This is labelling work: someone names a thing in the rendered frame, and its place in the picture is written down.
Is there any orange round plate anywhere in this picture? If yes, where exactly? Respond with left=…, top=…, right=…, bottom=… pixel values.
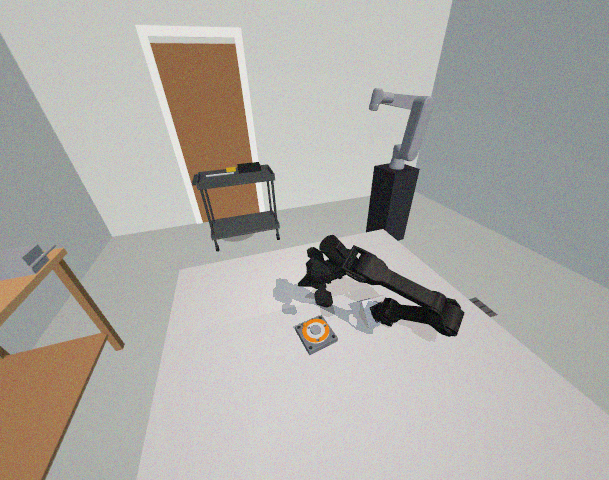
left=302, top=319, right=329, bottom=344

